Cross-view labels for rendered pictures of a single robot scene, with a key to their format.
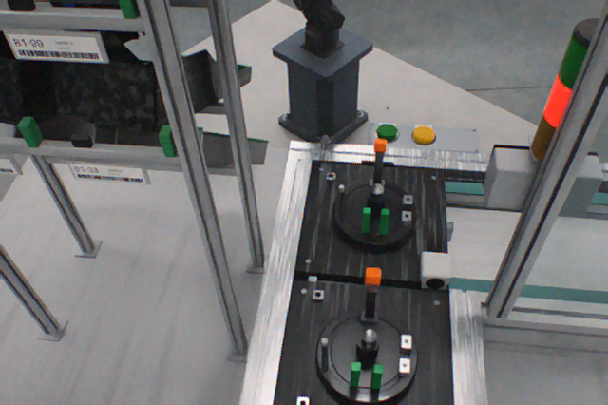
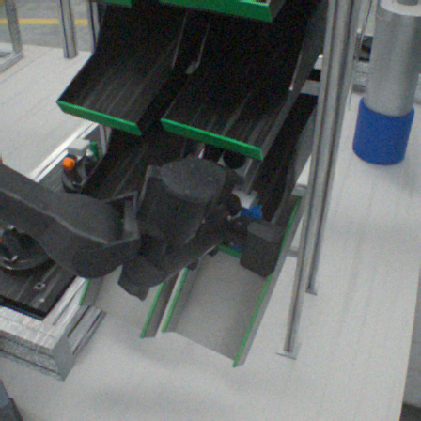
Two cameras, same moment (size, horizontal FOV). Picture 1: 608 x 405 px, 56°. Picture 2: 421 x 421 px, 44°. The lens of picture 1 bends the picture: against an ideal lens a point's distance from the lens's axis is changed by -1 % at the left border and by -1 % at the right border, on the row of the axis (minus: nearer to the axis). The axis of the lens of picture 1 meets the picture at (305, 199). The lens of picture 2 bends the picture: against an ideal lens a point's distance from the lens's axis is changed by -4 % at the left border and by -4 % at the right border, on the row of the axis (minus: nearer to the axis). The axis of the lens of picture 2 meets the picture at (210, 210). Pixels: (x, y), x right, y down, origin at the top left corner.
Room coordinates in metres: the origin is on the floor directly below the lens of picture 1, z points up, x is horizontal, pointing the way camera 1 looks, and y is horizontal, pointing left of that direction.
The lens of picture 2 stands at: (1.27, 0.39, 1.68)
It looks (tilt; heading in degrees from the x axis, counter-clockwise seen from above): 39 degrees down; 192
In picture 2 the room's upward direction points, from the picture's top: straight up
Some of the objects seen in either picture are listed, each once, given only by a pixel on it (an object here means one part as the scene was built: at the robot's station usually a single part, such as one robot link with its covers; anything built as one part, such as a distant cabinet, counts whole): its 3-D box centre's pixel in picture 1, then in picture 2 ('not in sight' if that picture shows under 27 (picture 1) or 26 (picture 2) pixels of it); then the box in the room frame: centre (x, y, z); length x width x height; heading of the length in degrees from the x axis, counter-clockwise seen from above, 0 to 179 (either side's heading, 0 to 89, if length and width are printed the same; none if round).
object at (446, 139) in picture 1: (422, 147); not in sight; (0.80, -0.23, 0.93); 0.21 x 0.07 x 0.06; 81
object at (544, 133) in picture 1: (560, 134); not in sight; (0.45, -0.28, 1.28); 0.05 x 0.05 x 0.05
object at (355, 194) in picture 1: (374, 213); (27, 247); (0.60, -0.12, 0.98); 0.14 x 0.14 x 0.02
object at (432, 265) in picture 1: (434, 271); not in sight; (0.49, -0.20, 0.97); 0.05 x 0.05 x 0.04; 81
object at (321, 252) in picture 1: (373, 221); (29, 254); (0.60, -0.12, 0.96); 0.24 x 0.24 x 0.02; 81
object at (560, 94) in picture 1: (575, 99); not in sight; (0.45, -0.28, 1.33); 0.05 x 0.05 x 0.05
